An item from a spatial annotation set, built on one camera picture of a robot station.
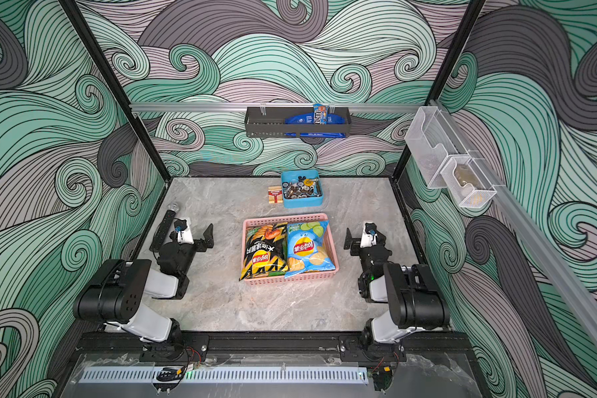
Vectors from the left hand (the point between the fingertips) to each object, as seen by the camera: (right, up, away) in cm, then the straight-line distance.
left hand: (198, 222), depth 89 cm
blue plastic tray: (+43, +7, +22) cm, 49 cm away
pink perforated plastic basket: (+25, 0, +8) cm, 26 cm away
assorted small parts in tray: (+39, +13, +26) cm, 49 cm away
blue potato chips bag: (+39, -8, -8) cm, 41 cm away
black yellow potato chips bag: (+26, -9, -9) cm, 29 cm away
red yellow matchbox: (+26, +11, +24) cm, 37 cm away
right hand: (+62, -3, +1) cm, 62 cm away
